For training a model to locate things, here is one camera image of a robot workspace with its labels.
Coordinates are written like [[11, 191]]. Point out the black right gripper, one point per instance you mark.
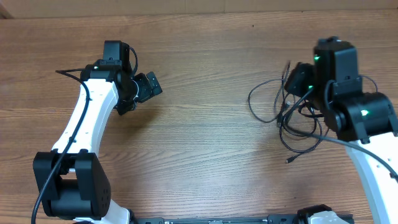
[[291, 85]]

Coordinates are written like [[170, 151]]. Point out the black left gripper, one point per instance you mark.
[[147, 91]]

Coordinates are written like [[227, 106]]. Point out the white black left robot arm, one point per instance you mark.
[[71, 181]]

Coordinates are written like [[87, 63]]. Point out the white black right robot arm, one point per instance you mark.
[[364, 123]]

